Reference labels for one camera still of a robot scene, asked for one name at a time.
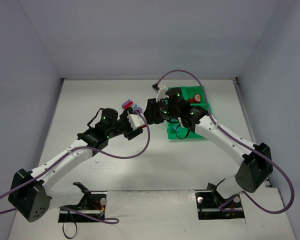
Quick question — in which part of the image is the purple cable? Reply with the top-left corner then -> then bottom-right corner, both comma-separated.
156,69 -> 296,215
0,109 -> 151,225

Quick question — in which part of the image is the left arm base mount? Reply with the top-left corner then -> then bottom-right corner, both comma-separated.
57,192 -> 107,223

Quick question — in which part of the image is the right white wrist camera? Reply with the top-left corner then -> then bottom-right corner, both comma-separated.
152,83 -> 168,103

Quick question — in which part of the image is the purple lego with red brick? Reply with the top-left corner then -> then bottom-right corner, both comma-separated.
121,99 -> 134,110

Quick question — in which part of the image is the teal printed purple lego stack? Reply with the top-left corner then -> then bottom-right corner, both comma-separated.
131,103 -> 143,114

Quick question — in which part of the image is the red white printed lego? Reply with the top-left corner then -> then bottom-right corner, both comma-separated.
192,93 -> 201,104

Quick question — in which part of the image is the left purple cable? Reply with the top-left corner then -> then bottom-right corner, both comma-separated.
0,109 -> 151,225

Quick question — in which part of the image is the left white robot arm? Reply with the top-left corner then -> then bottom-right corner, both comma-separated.
8,107 -> 150,223

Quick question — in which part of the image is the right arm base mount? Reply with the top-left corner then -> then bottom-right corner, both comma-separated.
195,190 -> 245,221

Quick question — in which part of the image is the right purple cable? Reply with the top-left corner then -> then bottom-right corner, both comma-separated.
156,69 -> 296,215

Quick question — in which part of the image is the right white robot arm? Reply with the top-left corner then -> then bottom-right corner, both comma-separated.
144,84 -> 273,199

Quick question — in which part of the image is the green divided sorting tray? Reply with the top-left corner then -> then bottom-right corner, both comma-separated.
167,86 -> 212,141

